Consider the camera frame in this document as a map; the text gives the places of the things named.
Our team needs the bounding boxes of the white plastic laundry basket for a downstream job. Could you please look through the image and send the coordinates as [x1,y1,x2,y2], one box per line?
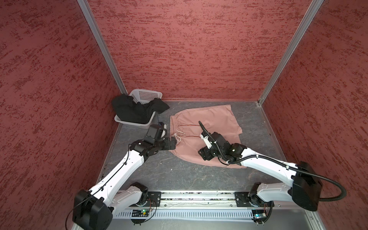
[114,89,163,129]

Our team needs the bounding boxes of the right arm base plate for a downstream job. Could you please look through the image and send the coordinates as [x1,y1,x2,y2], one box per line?
[234,192,274,208]

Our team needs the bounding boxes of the left circuit board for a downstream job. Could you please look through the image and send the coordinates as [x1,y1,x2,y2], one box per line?
[131,209,150,219]

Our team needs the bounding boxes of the right circuit board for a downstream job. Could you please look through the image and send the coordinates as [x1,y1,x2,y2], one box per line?
[252,209,267,223]

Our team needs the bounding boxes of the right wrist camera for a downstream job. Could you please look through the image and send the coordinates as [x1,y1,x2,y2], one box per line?
[200,133,212,149]

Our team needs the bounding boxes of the aluminium corner post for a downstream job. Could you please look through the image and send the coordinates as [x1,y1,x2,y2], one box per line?
[258,0,324,106]
[77,0,128,94]

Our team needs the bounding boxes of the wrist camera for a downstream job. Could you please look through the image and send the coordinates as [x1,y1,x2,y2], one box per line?
[144,122,167,144]
[200,133,212,149]

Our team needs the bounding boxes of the white slotted cable duct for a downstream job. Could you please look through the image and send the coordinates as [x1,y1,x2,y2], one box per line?
[114,209,252,220]

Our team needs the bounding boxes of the right aluminium corner post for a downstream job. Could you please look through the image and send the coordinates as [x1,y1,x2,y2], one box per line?
[258,0,324,106]

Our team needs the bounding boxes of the black shorts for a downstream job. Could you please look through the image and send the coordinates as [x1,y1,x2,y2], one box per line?
[112,94,170,124]

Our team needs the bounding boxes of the pink shorts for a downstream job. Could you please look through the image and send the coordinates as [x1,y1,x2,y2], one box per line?
[170,104,243,169]

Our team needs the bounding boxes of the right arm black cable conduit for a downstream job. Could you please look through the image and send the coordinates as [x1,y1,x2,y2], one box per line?
[198,120,347,202]

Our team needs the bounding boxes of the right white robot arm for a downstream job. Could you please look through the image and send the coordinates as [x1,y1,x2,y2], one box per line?
[198,132,322,211]

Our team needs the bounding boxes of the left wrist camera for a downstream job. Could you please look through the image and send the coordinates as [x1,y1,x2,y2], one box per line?
[144,122,167,144]

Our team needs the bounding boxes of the circuit board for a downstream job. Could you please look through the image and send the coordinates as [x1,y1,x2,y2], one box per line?
[252,209,267,223]
[131,209,150,219]

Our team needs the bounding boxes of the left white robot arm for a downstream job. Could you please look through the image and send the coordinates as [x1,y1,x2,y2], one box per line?
[70,138,176,230]

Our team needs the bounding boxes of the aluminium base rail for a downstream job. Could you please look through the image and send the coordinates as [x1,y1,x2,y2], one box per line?
[114,189,314,209]

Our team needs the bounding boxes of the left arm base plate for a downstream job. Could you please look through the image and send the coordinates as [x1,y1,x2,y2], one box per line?
[132,191,162,207]

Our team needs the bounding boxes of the left aluminium corner post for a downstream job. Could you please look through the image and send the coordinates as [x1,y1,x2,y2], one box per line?
[77,0,128,94]

